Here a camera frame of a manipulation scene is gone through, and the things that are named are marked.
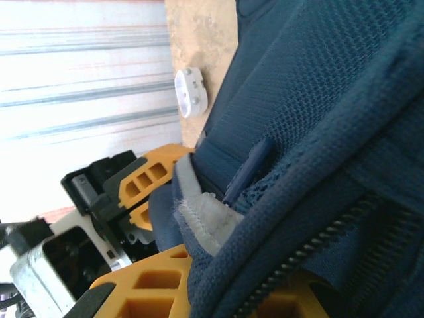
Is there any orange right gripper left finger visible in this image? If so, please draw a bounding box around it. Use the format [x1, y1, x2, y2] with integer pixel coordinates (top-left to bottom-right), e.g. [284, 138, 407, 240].
[71, 244, 195, 318]

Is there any navy blue backpack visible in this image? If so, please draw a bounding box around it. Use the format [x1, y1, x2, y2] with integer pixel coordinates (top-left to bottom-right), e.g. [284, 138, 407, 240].
[148, 0, 424, 318]

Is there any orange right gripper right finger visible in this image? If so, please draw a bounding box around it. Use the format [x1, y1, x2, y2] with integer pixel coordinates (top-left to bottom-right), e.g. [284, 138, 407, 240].
[254, 268, 352, 318]

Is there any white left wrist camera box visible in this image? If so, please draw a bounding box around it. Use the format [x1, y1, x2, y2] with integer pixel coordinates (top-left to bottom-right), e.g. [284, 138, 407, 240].
[9, 208, 133, 318]

